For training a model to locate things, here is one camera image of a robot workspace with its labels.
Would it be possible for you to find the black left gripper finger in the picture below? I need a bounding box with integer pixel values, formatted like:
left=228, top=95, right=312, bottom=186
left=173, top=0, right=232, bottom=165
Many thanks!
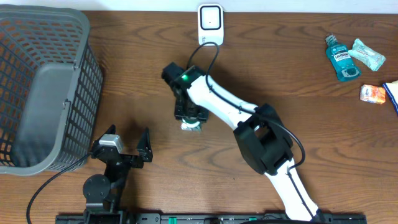
left=136, top=128, right=153, bottom=162
left=98, top=124, right=116, bottom=143

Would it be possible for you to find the green Zam-Buk ointment tin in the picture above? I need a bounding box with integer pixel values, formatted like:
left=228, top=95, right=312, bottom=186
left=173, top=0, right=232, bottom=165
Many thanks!
left=181, top=119, right=201, bottom=131

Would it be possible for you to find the teal Listerine mouthwash bottle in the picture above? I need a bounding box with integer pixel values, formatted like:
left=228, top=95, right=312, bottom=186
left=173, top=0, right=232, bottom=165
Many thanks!
left=325, top=34, right=361, bottom=82

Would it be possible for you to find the orange small sachet packet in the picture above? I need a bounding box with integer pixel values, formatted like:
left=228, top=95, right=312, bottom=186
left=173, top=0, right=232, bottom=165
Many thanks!
left=359, top=85, right=386, bottom=104

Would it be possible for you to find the mint green wipes pack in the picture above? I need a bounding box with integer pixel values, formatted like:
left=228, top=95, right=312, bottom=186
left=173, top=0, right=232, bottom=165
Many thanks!
left=348, top=39, right=386, bottom=72

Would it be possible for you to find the yellow red snack bag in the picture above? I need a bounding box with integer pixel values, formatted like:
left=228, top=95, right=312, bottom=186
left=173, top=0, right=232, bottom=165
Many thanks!
left=382, top=80, right=398, bottom=114

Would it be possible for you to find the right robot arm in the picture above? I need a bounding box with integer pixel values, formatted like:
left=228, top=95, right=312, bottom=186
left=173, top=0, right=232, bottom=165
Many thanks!
left=161, top=63, right=321, bottom=222

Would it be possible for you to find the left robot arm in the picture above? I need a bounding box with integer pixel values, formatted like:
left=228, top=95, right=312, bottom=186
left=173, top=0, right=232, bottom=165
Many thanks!
left=83, top=125, right=153, bottom=213

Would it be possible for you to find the white barcode scanner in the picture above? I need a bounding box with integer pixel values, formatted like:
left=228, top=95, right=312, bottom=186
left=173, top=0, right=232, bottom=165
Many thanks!
left=197, top=3, right=224, bottom=45

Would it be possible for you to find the grey plastic shopping basket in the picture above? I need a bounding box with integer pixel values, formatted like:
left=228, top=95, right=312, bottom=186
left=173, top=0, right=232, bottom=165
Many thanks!
left=1, top=4, right=103, bottom=176

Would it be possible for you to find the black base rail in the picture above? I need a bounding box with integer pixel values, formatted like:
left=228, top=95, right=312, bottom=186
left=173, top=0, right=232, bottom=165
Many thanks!
left=55, top=210, right=368, bottom=224

